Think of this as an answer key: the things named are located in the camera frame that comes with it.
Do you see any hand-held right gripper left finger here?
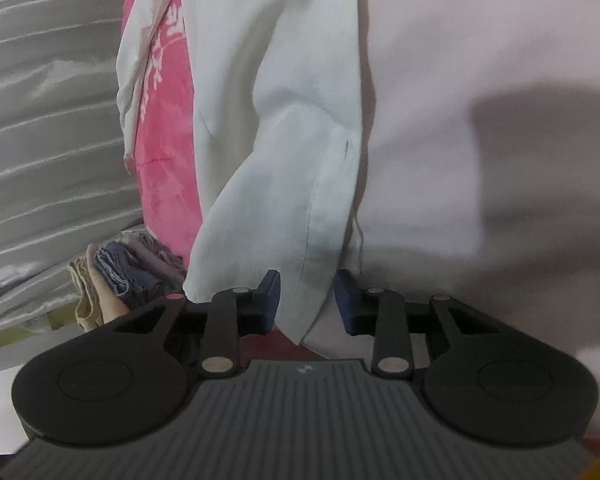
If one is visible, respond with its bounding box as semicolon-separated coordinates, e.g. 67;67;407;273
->
112;270;282;377

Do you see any folded beige cloth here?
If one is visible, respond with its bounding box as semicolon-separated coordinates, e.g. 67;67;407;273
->
67;245;131;334

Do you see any white button shirt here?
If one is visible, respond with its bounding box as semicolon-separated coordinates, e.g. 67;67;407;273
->
115;0;600;438

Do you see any folded blue-grey cloth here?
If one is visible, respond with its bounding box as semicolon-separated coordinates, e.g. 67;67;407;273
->
94;241;147;307

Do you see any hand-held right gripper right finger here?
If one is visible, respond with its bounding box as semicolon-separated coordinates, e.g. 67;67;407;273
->
334;270;501;377

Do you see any grey curtain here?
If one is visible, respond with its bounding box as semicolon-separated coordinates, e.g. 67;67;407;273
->
0;0;148;342

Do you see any folded mauve cloth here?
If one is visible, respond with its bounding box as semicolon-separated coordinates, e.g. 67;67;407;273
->
125;230;188;292

